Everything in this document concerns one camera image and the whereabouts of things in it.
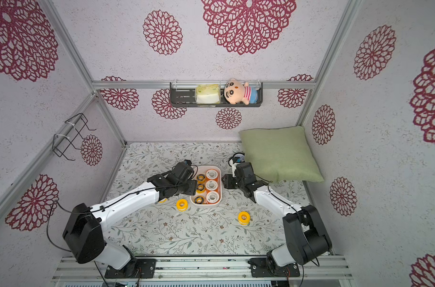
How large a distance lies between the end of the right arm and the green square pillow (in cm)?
22

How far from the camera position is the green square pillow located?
0.93 m

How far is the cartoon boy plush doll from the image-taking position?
869 millimetres

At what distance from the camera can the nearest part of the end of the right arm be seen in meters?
0.65
